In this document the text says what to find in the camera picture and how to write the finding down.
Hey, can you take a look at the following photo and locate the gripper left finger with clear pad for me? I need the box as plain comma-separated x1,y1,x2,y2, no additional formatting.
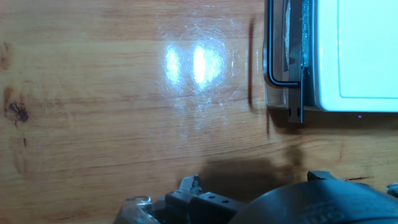
113,174,248,224

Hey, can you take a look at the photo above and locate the gripper right finger with clear pad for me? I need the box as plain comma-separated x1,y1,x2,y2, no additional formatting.
307,170,398,199

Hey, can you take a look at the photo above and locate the black metal drawer handle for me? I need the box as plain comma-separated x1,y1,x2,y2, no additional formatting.
266,0,305,124

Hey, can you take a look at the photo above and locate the white plastic drawer cabinet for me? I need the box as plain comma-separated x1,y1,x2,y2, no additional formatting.
314,0,398,113

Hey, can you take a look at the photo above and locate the glossy wooden board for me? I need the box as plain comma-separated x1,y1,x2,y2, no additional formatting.
0,0,398,224

